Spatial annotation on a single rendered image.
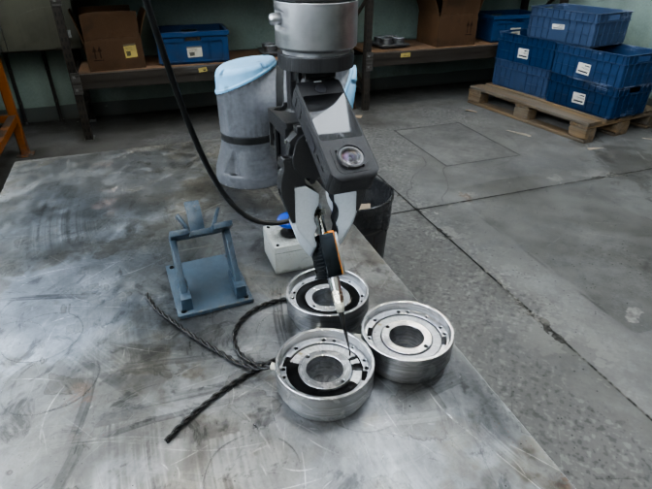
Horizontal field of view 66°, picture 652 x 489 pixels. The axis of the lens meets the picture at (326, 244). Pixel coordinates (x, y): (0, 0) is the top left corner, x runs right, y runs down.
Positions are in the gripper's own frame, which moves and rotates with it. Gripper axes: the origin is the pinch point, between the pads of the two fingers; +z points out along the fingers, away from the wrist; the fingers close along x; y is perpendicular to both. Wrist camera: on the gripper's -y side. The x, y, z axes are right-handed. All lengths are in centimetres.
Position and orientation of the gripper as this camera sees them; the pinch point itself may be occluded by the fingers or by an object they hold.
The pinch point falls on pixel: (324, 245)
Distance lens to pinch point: 55.3
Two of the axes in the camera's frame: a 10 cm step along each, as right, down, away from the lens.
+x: -9.2, 2.0, -3.3
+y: -3.8, -4.8, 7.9
